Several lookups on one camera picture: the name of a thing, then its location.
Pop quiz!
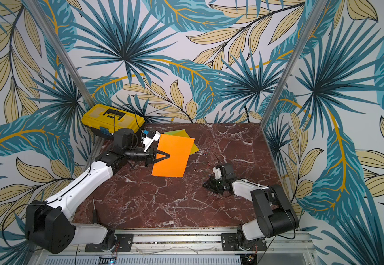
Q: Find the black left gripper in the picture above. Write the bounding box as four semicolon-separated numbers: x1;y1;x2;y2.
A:
125;145;170;167

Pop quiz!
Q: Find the orange paper sheet stack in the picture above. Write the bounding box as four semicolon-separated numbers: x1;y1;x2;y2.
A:
152;134;194;177

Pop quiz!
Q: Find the yellow paper sheet stack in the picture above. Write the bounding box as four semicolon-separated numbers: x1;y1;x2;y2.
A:
167;130;200;156

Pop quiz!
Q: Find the green paper sheet stack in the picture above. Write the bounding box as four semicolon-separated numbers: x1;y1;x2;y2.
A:
165;129;186;137

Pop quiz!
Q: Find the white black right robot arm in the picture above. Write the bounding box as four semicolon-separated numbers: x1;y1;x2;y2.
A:
203;163;299;242

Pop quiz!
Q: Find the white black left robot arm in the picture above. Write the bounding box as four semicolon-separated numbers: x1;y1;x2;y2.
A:
25;128;170;254

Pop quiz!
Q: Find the yellow black toolbox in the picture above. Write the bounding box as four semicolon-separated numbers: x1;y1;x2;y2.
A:
81;104;145;139

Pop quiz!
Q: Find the black screwdriver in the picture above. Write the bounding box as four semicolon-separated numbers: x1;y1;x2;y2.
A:
92;199;99;224

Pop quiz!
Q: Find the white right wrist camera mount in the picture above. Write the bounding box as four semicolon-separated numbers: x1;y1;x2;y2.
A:
212;166;222;180

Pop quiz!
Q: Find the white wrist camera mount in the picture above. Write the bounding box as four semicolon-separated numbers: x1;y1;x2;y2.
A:
142;130;161;151
212;166;222;180

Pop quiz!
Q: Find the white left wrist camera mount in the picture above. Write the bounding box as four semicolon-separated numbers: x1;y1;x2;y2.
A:
142;130;161;151

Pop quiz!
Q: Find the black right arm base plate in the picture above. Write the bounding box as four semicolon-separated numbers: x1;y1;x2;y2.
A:
221;232;267;251

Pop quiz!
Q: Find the aluminium front rail frame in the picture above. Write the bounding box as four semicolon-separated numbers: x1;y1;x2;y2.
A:
29;227;321;265

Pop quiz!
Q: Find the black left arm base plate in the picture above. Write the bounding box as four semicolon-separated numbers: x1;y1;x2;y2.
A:
85;234;133;253

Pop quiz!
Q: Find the aluminium corner post left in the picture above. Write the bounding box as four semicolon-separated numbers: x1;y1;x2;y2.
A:
25;0;95;108

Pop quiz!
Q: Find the aluminium corner post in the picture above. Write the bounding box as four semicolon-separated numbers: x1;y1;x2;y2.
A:
25;0;95;108
260;0;327;130

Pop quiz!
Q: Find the aluminium corner post right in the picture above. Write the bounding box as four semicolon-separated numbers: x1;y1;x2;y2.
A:
260;0;327;130

